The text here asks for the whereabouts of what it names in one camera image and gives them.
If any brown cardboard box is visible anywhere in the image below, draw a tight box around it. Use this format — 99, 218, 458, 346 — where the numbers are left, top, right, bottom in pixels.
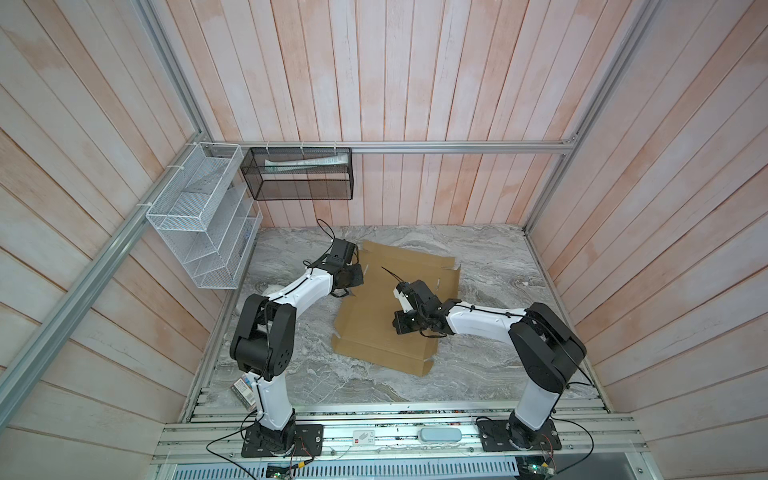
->
331, 240, 460, 377

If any grey oval device on rail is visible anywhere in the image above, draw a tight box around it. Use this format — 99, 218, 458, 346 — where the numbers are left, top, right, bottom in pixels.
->
418, 426, 463, 443

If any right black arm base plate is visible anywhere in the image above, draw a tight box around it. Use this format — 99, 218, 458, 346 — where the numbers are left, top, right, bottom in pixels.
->
475, 416, 562, 452

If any paper sheet in black basket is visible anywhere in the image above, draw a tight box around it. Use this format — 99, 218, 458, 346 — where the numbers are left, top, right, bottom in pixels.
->
263, 154, 350, 174

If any white wire mesh shelf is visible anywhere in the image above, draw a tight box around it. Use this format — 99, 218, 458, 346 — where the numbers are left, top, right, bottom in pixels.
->
146, 142, 263, 290

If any small white label box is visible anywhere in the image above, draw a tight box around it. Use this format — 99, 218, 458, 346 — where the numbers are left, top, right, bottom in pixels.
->
352, 430, 376, 446

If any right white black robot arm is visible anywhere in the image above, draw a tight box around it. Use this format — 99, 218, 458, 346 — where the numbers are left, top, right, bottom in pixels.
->
393, 280, 587, 434

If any black wire mesh basket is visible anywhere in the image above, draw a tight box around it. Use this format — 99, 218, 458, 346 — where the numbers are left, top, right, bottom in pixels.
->
240, 146, 355, 201

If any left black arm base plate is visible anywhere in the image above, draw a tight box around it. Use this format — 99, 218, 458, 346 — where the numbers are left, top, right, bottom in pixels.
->
241, 422, 324, 458

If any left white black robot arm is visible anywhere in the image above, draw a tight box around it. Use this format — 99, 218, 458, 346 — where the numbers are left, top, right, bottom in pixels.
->
229, 239, 363, 434

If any aluminium mounting rail frame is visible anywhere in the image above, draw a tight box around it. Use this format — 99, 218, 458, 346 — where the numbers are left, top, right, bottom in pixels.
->
150, 398, 649, 479

